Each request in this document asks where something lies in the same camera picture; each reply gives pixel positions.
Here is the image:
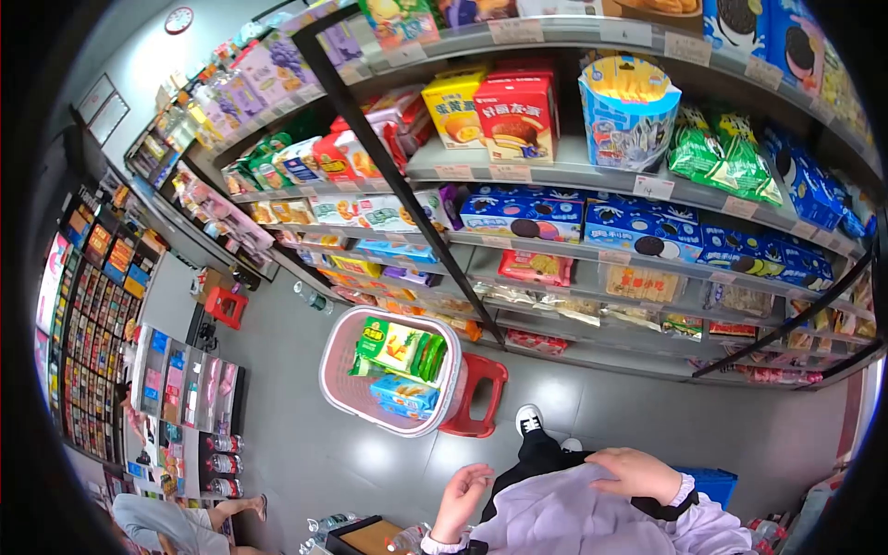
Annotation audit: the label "person's right hand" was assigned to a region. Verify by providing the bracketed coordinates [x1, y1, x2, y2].
[586, 447, 684, 507]

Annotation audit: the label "person's left hand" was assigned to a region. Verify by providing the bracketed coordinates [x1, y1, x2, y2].
[430, 463, 495, 545]

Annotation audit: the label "person's right fingers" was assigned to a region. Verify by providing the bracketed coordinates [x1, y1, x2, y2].
[586, 449, 629, 495]

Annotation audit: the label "person's left fingers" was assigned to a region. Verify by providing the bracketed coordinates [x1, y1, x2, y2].
[451, 463, 495, 502]

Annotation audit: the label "person's body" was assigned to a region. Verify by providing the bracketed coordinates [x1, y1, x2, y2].
[469, 463, 757, 555]

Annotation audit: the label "person's legs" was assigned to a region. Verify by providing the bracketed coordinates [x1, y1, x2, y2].
[480, 404, 591, 523]

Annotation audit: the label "red plastic stool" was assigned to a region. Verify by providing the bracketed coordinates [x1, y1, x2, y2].
[204, 286, 249, 330]
[438, 352, 509, 439]

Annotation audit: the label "blue snack packets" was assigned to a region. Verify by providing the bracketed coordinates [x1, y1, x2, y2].
[370, 375, 441, 421]

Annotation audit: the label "blue plastic crate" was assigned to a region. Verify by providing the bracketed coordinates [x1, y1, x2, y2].
[674, 467, 738, 512]

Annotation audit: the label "open cardboard box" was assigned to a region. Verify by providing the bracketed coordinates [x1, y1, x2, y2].
[325, 515, 407, 555]

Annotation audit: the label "green snack packets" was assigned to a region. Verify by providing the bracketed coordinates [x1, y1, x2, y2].
[411, 333, 448, 384]

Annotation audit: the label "pink shopping basket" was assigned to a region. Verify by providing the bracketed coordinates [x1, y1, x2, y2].
[318, 305, 464, 438]

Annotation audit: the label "yellow pineapple snack packet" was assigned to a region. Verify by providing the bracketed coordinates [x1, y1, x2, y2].
[357, 317, 426, 376]

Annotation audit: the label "plastic bottles pack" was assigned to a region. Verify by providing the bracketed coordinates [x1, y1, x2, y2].
[300, 512, 362, 555]

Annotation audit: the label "clear water bottles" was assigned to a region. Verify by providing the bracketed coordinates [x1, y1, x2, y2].
[293, 280, 335, 316]

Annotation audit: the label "counter display rack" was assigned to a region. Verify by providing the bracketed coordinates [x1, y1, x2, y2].
[130, 325, 245, 502]

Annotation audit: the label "cigarette display shelf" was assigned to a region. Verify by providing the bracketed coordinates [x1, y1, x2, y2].
[35, 184, 167, 466]

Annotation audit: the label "full wall shop shelf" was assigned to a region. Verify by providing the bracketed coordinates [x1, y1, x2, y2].
[125, 14, 487, 344]

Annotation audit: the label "framed wall notices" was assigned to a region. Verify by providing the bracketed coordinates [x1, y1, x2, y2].
[76, 74, 130, 147]

